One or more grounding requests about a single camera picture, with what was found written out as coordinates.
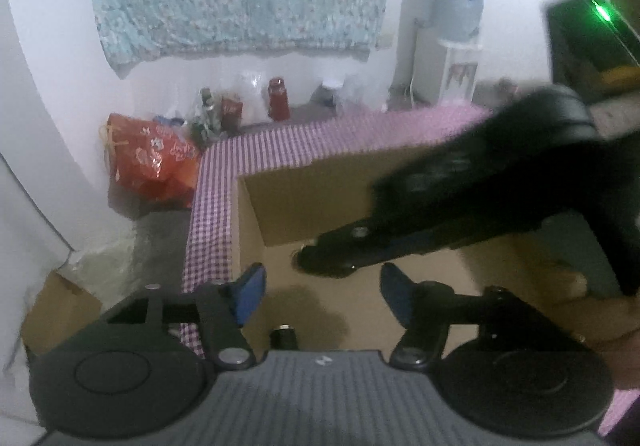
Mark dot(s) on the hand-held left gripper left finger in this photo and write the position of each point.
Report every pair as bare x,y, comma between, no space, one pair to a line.
250,291

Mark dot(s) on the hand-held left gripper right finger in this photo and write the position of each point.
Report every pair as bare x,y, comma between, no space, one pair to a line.
397,293

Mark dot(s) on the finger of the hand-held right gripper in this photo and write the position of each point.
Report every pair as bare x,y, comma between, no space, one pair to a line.
325,265
350,233

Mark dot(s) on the black cylinder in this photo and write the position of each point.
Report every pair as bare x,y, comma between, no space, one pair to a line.
283,338

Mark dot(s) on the brown cardboard box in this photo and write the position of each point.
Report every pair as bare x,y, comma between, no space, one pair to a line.
280,206

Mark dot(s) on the person's right hand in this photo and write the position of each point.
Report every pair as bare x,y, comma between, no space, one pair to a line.
610,321

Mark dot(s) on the purple checked cloth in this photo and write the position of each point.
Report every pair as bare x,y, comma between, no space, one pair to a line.
215,196

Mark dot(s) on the white water dispenser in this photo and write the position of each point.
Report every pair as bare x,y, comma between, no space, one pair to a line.
440,66

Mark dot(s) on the white-lidded jar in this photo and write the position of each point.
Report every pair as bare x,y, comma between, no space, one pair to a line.
330,92

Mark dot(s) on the red jar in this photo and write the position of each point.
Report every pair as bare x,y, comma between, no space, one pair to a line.
278,98

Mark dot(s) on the crumpled clear plastic sheet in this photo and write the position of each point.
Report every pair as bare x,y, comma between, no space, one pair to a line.
100,256

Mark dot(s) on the red plastic bag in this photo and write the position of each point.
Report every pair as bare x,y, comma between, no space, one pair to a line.
150,161

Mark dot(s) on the red packet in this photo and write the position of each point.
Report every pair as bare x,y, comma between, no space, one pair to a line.
231,112

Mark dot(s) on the clear plastic bag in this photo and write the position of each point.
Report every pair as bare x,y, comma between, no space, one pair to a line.
250,85

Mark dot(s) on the dark glass bottle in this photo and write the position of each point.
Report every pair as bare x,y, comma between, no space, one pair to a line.
207,116

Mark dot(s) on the blue and white plastic bag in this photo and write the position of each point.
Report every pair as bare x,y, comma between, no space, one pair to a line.
170,120

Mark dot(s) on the small cardboard box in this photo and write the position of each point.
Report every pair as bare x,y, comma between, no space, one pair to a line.
55,311

